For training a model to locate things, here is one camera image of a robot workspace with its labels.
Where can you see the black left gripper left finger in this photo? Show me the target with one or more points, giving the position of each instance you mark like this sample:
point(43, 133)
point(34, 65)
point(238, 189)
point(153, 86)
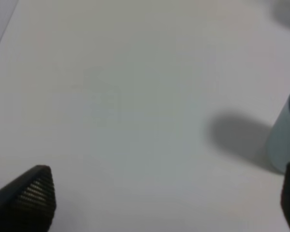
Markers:
point(28, 203)

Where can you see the teal green plastic cup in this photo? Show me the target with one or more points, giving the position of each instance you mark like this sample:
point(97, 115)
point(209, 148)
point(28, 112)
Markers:
point(278, 143)

